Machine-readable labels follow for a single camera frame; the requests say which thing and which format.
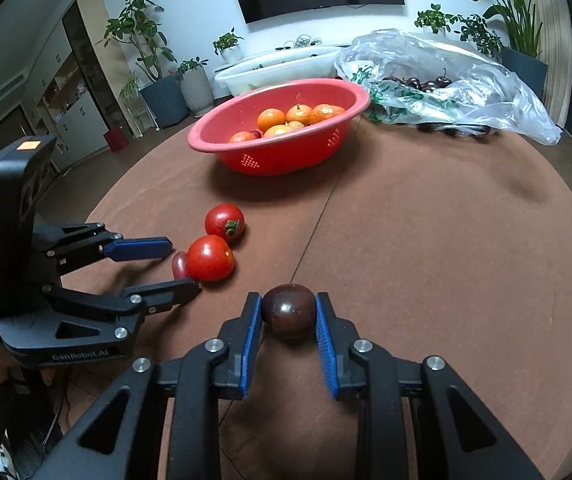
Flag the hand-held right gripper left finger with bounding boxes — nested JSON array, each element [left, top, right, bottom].
[[31, 292, 263, 480]]

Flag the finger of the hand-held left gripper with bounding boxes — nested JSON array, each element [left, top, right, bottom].
[[31, 221, 173, 273], [41, 278, 201, 342]]

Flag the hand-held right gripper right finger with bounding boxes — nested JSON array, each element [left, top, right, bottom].
[[314, 292, 546, 480]]

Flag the small red plum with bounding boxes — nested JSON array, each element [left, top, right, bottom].
[[171, 251, 190, 281]]

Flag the red plastic basket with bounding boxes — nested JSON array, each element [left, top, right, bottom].
[[187, 78, 371, 177]]

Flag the dark low cabinet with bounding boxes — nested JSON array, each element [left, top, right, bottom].
[[0, 105, 37, 161]]

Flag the red tomato with green stem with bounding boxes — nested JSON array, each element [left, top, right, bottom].
[[204, 203, 246, 243]]

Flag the red bin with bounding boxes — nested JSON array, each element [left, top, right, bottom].
[[104, 127, 129, 152]]

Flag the thin plant on white stand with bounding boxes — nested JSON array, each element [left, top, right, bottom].
[[118, 72, 159, 138]]

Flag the white display cabinet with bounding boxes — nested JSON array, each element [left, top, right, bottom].
[[31, 0, 134, 171]]

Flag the tall plant in blue pot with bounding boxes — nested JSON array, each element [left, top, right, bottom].
[[97, 0, 189, 128]]

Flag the plant in white ribbed pot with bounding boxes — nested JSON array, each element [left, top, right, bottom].
[[176, 56, 215, 115]]

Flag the small plant in white pot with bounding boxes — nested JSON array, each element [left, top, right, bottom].
[[212, 27, 245, 64]]

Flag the large orange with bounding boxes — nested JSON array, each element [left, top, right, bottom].
[[310, 104, 347, 126]]

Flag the white plastic tub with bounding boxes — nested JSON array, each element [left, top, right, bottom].
[[214, 46, 347, 97]]

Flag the pile of dark cherries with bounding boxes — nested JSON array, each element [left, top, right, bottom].
[[381, 72, 494, 137]]

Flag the clear plastic bag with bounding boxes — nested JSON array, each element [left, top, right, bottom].
[[334, 28, 564, 146]]

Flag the broad-leaf plant in blue pot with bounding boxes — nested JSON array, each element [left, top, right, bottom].
[[448, 0, 566, 106]]

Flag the small leafy potted plant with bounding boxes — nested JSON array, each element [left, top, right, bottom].
[[458, 12, 504, 58], [414, 3, 459, 36]]

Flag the beige curtain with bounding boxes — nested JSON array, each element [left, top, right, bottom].
[[530, 0, 572, 126]]

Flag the tangled cables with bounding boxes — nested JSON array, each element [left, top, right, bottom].
[[276, 35, 323, 51]]

